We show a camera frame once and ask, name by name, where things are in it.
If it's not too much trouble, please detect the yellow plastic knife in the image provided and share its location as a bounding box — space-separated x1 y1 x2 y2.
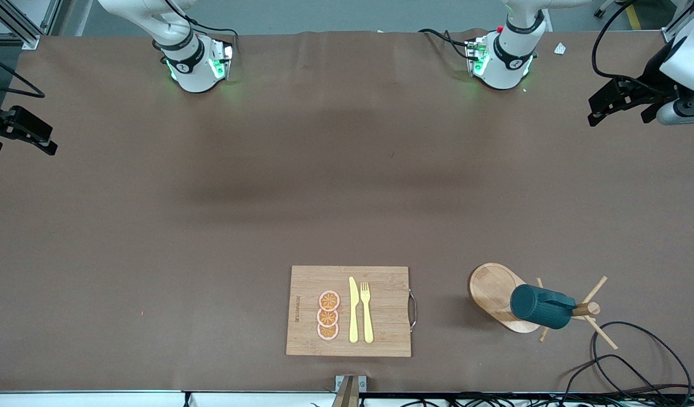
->
348 276 360 344

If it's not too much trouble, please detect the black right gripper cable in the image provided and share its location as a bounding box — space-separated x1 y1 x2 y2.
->
0 53 45 98

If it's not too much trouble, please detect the bamboo cutting board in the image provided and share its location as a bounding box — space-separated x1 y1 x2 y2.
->
285 266 418 358

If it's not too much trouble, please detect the black left arm base cable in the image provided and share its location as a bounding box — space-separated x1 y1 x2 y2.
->
419 28 473 60

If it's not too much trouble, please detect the black arm base cable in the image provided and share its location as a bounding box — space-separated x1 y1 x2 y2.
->
165 0 238 54
419 28 473 60

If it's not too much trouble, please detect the teal cup with yellow inside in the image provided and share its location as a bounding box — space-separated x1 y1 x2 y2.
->
510 284 576 330

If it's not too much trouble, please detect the black right arm base cable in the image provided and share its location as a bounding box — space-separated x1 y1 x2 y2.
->
165 0 238 54

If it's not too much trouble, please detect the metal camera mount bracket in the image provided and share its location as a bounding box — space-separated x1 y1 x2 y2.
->
335 375 367 407

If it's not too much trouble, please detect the aluminium frame post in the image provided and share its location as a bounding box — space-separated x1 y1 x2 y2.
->
0 0 62 50
662 0 694 43

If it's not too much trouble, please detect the wooden cup stand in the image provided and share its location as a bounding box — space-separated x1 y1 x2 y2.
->
467 262 619 350

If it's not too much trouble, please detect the yellow plastic fork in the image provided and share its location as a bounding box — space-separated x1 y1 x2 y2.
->
360 282 375 344

